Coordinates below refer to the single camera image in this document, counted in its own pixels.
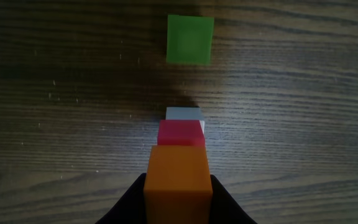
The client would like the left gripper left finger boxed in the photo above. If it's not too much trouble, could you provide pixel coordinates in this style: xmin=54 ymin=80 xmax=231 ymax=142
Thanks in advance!
xmin=94 ymin=172 xmax=147 ymax=224

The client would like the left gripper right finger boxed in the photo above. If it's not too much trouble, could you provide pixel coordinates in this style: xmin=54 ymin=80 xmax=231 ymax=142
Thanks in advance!
xmin=209 ymin=174 xmax=259 ymax=224

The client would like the orange cube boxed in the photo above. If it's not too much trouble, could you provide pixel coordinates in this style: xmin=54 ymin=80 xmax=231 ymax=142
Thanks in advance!
xmin=143 ymin=144 xmax=214 ymax=224

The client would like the pink cube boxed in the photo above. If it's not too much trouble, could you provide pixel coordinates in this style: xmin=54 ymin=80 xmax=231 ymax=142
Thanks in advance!
xmin=157 ymin=119 xmax=206 ymax=148

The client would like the green cube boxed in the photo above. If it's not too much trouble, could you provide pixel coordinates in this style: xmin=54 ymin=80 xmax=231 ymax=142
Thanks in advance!
xmin=165 ymin=14 xmax=215 ymax=66

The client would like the white cube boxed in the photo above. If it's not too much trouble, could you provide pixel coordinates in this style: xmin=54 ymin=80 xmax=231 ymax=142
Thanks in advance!
xmin=165 ymin=106 xmax=206 ymax=135

